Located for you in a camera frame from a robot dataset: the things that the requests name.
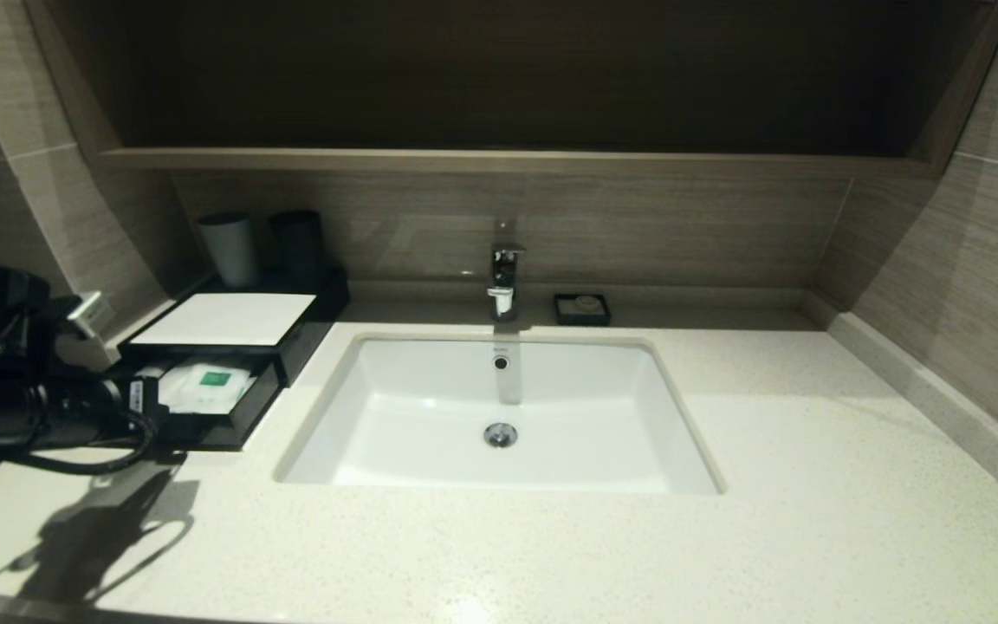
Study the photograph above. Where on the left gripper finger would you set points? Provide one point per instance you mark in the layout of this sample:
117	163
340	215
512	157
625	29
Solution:
154	411
154	388

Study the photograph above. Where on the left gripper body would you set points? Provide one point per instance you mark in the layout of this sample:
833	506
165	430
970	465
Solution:
83	407

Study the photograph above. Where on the white sachet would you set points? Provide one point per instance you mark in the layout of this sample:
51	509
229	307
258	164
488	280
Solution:
213	386

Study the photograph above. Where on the black amenity tray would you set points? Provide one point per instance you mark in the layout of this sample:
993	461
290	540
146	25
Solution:
243	425

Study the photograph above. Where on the white rectangular plate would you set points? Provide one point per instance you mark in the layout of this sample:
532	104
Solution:
226	318

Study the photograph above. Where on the black amenity box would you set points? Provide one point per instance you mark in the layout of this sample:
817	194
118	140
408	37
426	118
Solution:
313	325

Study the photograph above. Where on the grey plastic cup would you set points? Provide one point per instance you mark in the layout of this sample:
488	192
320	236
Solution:
228	250

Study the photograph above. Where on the black plastic cup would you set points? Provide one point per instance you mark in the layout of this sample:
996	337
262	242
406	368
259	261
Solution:
296	245

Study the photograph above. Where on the chrome sink drain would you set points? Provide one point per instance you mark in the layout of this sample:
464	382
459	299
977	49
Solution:
500	435

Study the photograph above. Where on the chrome faucet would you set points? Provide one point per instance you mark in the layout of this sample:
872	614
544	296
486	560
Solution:
503	273

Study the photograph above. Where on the white sink basin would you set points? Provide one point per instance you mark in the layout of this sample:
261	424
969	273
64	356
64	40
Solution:
586	416

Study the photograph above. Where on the round soap bar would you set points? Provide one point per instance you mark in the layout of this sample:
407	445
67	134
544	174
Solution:
586	303

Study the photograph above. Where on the black soap dish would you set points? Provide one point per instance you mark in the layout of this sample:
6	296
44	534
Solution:
602	315

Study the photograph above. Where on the wooden wall shelf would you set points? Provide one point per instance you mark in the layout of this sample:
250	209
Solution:
638	163

